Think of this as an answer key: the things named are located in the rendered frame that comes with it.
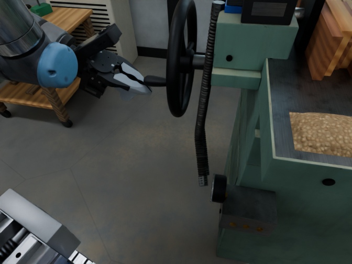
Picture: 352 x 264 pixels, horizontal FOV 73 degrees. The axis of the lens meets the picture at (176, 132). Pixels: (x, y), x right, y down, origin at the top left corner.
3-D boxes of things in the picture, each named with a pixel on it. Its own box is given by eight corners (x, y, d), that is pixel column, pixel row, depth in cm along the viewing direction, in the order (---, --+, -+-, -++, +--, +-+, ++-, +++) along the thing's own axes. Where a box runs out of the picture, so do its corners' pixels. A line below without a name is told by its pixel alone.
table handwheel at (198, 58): (184, 83, 81) (185, -16, 62) (243, 88, 78) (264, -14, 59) (162, 139, 60) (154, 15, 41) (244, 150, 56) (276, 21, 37)
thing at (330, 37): (294, 15, 55) (305, -22, 50) (300, 15, 55) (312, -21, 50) (311, 79, 39) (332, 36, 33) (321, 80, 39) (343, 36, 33)
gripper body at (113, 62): (113, 81, 60) (68, 57, 58) (124, 56, 54) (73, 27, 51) (101, 101, 55) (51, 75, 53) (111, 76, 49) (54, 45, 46)
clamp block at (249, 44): (218, 34, 57) (222, -8, 50) (277, 37, 55) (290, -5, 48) (212, 68, 47) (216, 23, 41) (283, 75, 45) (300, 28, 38)
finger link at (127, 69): (147, 96, 61) (114, 78, 59) (157, 81, 57) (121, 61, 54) (144, 104, 59) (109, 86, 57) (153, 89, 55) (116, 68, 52)
